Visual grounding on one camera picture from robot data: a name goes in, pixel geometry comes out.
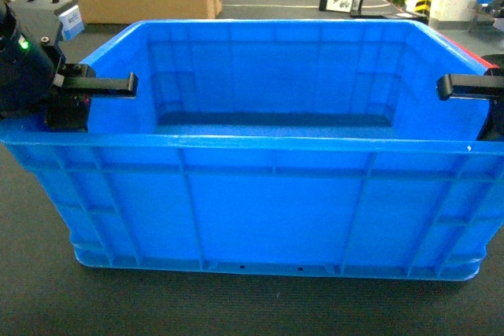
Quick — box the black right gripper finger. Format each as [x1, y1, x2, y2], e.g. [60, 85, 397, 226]
[436, 74, 503, 101]

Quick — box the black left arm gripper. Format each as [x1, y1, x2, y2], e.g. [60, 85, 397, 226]
[1, 0, 139, 131]

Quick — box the large blue plastic crate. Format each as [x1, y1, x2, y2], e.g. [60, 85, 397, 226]
[1, 20, 503, 281]

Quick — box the blue white small box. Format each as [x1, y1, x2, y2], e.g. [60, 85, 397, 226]
[57, 5, 84, 41]

